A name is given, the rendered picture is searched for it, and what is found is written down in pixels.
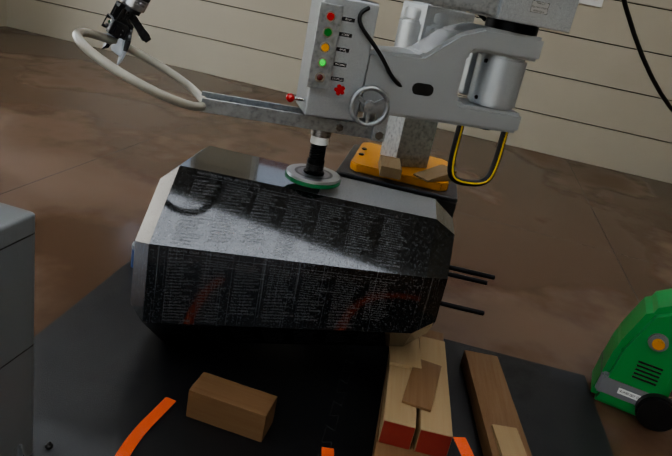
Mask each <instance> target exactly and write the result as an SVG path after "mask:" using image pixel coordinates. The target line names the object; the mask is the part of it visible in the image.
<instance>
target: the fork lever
mask: <svg viewBox="0 0 672 456"><path fill-rule="evenodd" d="M201 95H202V96H205V97H206V98H204V97H202V102H204V103H205V104H206V109H205V110H203V111H200V112H205V113H212V114H218V115H224V116H231V117H237V118H243V119H249V120H256V121H262V122H268V123H275V124H281V125H287V126H293V127H300V128H306V129H312V130H319V131H325V132H331V133H337V134H344V135H350V136H356V137H362V138H369V139H371V134H372V129H373V127H363V126H360V125H358V124H357V123H355V122H351V121H344V120H336V119H329V118H322V117H314V116H307V115H305V114H304V113H303V112H302V110H301V109H300V107H296V106H290V105H284V104H278V103H272V102H266V101H260V100H254V99H248V98H242V97H236V96H230V95H224V94H218V93H213V92H207V91H202V94H201ZM383 135H384V134H383V133H382V132H380V131H379V132H376V133H375V138H376V139H377V140H380V139H383Z"/></svg>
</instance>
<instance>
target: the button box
mask: <svg viewBox="0 0 672 456"><path fill-rule="evenodd" d="M343 8H344V6H340V5H335V4H330V3H325V2H319V8H318V14H317V20H316V26H315V32H314V37H313V43H312V49H311V55H310V61H309V67H308V73H307V79H306V86H307V87H311V88H318V89H325V90H329V85H330V80H331V74H332V69H333V63H334V58H335V52H336V47H337V41H338V36H339V30H340V25H341V19H342V14H343ZM328 11H333V12H334V13H335V15H336V18H335V20H334V21H333V22H328V21H327V20H326V19H325V15H326V13H327V12H328ZM325 27H331V28H332V30H333V34H332V36H331V37H329V38H326V37H324V36H323V33H322V32H323V29H324V28H325ZM323 42H327V43H329V45H330V50H329V51H328V52H327V53H323V52H321V50H320V45H321V44H322V43H323ZM321 57H324V58H326V59H327V62H328V63H327V66H326V67H324V68H321V67H319V66H318V64H317V61H318V59H319V58H321ZM318 72H322V73H323V74H324V75H325V79H324V81H323V82H317V81H316V80H315V74H316V73H318Z"/></svg>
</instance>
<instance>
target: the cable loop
mask: <svg viewBox="0 0 672 456"><path fill-rule="evenodd" d="M463 130H464V126H460V125H457V127H456V131H455V134H454V138H453V142H452V146H451V150H450V154H449V159H448V165H447V173H448V177H449V179H450V180H451V181H452V182H454V183H456V184H458V185H463V186H471V187H478V186H483V185H486V184H487V183H489V182H490V181H491V180H492V178H493V177H494V175H495V173H496V171H497V168H498V166H499V163H500V160H501V157H502V153H503V150H504V147H505V143H506V140H507V136H508V133H509V132H502V131H501V134H500V137H499V141H498V144H497V147H496V151H495V154H494V157H493V160H492V163H491V166H490V168H489V171H488V173H487V174H486V176H485V177H483V178H482V179H478V180H469V179H463V178H460V177H458V176H456V174H455V172H454V169H455V161H456V156H457V152H458V148H459V144H460V141H461V137H462V133H463Z"/></svg>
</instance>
